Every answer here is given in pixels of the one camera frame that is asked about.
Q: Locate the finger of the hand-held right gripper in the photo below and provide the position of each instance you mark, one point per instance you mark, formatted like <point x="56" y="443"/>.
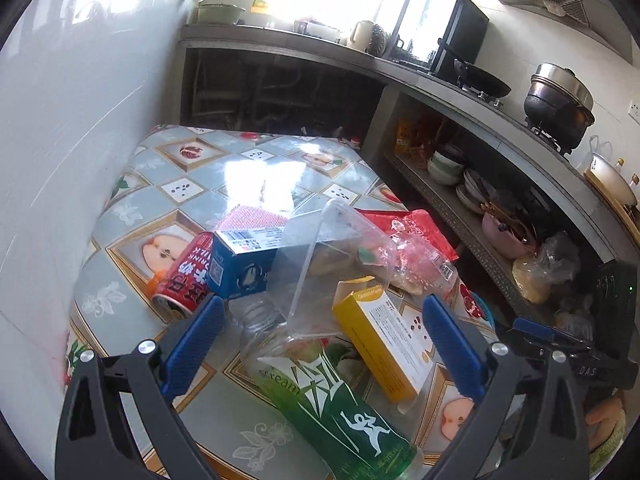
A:
<point x="532" y="326"/>
<point x="575" y="360"/>

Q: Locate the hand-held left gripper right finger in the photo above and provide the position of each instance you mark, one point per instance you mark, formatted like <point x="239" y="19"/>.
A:
<point x="452" y="350"/>

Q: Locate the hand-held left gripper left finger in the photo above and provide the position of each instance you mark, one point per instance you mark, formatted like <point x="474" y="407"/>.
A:
<point x="197" y="340"/>

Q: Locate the red drink can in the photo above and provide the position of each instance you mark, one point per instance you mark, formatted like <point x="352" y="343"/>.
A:
<point x="185" y="275"/>

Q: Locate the orange peel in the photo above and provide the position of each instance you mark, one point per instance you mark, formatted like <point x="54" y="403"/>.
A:
<point x="155" y="282"/>

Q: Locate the yellow cardboard box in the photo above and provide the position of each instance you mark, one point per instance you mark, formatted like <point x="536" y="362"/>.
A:
<point x="380" y="340"/>

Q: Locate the blue cardboard box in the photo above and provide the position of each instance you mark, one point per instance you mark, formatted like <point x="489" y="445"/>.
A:
<point x="240" y="270"/>

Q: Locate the clear plastic wrapper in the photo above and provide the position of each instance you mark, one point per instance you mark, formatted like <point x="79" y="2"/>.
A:
<point x="425" y="265"/>

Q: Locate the clear plastic container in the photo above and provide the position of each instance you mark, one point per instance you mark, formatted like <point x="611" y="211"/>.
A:
<point x="305" y="280"/>

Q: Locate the green label plastic bottle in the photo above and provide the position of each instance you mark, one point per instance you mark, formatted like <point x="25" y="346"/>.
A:
<point x="340" y="410"/>

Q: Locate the red snack packet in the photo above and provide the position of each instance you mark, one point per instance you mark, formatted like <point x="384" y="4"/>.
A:
<point x="420" y="225"/>

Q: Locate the clear plastic food bag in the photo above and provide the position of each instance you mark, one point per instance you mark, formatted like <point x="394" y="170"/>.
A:
<point x="535" y="275"/>

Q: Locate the pink bowl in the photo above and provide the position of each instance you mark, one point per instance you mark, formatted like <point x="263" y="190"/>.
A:
<point x="500" y="240"/>

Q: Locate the stack of plates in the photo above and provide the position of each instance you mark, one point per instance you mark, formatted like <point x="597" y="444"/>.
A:
<point x="472" y="195"/>

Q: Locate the white plastic bag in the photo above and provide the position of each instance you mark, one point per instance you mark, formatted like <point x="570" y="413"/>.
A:
<point x="600" y="149"/>

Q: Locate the fruit printed tablecloth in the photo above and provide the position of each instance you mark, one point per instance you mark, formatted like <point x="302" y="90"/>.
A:
<point x="250" y="175"/>

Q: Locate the stack of white bowls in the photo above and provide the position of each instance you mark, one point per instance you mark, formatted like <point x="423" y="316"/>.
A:
<point x="445" y="167"/>

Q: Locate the gas stove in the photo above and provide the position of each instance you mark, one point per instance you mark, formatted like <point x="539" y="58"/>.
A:
<point x="545" y="135"/>

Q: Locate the steel lidded pot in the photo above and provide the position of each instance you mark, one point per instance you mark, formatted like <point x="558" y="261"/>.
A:
<point x="555" y="105"/>

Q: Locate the orange packets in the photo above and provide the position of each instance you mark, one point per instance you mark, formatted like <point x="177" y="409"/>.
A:
<point x="405" y="135"/>

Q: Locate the black wok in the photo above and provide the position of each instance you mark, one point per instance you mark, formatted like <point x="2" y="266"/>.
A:
<point x="482" y="82"/>

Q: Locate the black countertop oven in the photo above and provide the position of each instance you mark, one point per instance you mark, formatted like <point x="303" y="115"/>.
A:
<point x="465" y="30"/>

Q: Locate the grey concrete kitchen counter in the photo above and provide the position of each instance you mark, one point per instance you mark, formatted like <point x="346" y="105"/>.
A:
<point x="360" y="57"/>

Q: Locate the cream kettle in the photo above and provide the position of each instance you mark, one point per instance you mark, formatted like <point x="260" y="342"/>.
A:
<point x="361" y="35"/>

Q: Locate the green basin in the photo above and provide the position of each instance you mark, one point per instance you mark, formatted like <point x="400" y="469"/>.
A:
<point x="220" y="12"/>

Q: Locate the yellow bottle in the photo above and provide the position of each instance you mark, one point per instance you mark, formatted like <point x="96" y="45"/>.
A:
<point x="259" y="4"/>

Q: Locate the wall socket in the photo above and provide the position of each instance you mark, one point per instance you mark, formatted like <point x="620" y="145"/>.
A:
<point x="634" y="111"/>

